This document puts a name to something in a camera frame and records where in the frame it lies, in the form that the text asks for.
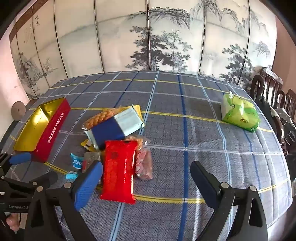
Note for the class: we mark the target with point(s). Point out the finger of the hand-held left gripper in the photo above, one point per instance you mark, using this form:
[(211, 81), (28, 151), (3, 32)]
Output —
[(46, 179), (20, 158)]

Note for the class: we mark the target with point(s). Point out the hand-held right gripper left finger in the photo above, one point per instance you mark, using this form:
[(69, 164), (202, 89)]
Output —
[(89, 183)]

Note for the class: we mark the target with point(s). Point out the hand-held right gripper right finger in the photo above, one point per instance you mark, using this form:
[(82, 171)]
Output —
[(203, 182)]

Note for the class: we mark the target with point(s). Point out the yellow snack packet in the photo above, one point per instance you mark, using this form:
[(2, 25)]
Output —
[(138, 109), (87, 144)]

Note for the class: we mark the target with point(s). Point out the red tin box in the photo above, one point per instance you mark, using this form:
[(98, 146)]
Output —
[(53, 134)]

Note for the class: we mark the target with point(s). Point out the blue and pale green packet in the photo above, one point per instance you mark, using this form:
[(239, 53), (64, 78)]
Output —
[(108, 132)]

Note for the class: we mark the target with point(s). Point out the large twisted dough snack packet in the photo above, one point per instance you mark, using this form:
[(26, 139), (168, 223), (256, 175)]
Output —
[(99, 119)]

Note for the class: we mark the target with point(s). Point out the small twisted dough snack packet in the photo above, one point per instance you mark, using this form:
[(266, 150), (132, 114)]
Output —
[(138, 139)]

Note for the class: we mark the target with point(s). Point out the person's left hand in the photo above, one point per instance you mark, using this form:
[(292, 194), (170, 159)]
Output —
[(12, 222)]

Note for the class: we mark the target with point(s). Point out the small blue candy packet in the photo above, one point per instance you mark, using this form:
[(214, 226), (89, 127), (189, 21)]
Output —
[(71, 175), (77, 163)]

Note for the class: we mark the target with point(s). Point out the small clear snack packet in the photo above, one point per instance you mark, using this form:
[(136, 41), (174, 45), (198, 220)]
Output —
[(91, 157)]

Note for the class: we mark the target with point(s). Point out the red snack packet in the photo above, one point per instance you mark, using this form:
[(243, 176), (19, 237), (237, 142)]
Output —
[(118, 171)]

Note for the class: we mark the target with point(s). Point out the blue plaid tablecloth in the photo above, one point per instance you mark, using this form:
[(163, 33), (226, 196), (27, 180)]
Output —
[(185, 143)]

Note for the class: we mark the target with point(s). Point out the clear packet of pink nuts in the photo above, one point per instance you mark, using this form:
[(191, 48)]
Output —
[(143, 166)]

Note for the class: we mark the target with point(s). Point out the green tissue pack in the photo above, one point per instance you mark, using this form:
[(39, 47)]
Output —
[(240, 113)]

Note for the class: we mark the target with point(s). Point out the painted folding screen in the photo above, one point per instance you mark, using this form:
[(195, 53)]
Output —
[(115, 34)]

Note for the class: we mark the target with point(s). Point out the round grey wall disc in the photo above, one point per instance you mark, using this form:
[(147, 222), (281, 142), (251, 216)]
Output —
[(18, 109)]

